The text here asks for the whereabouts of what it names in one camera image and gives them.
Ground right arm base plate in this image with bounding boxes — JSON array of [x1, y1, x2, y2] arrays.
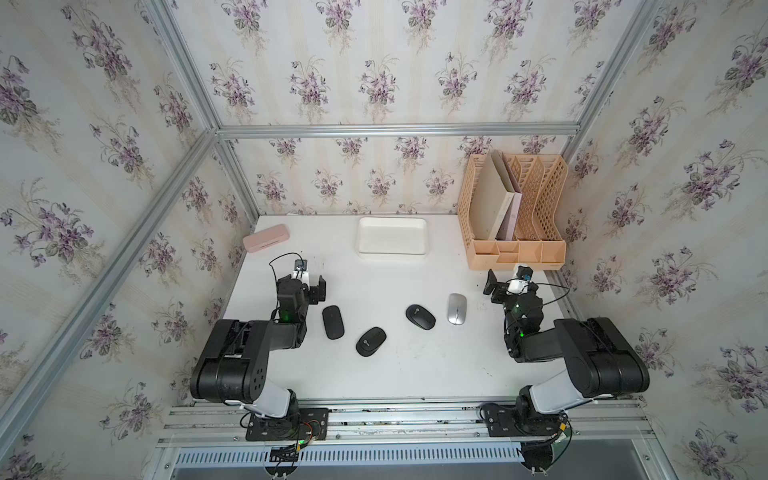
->
[[479, 403, 568, 438]]

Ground right camera cable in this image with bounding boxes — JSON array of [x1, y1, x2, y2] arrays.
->
[[530, 281, 571, 307]]

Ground silver mouse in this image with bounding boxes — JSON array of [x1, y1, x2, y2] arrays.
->
[[446, 293, 468, 326]]

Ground pink pencil case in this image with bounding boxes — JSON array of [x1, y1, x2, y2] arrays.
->
[[242, 224, 290, 253]]

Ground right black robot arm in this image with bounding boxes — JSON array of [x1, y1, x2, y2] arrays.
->
[[483, 266, 650, 428]]

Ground black oval mouse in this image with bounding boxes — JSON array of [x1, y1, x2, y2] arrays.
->
[[405, 304, 436, 331]]

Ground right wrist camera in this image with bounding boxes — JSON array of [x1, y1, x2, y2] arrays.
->
[[516, 264, 533, 282]]

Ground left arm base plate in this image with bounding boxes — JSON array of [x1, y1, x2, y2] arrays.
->
[[245, 408, 330, 442]]

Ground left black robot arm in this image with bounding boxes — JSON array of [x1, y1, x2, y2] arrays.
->
[[189, 274, 327, 420]]

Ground orange plastic file organizer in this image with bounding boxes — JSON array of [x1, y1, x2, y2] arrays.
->
[[457, 153, 568, 271]]

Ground beige folder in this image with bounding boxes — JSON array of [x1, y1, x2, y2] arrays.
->
[[469, 150, 516, 240]]

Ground black mouse with logo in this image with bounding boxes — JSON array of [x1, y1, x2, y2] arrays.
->
[[355, 327, 387, 358]]

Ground white plastic storage tray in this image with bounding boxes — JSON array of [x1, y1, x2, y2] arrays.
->
[[355, 217, 429, 259]]

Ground camera cable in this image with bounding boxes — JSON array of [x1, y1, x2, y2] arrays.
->
[[268, 251, 304, 286], [530, 281, 571, 307]]

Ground pink folder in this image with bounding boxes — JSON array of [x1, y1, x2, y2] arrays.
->
[[496, 155, 522, 241]]

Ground left camera cable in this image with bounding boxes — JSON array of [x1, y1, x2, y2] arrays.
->
[[268, 251, 304, 286]]

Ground aluminium front rail frame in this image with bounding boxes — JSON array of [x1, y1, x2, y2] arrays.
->
[[145, 398, 675, 479]]

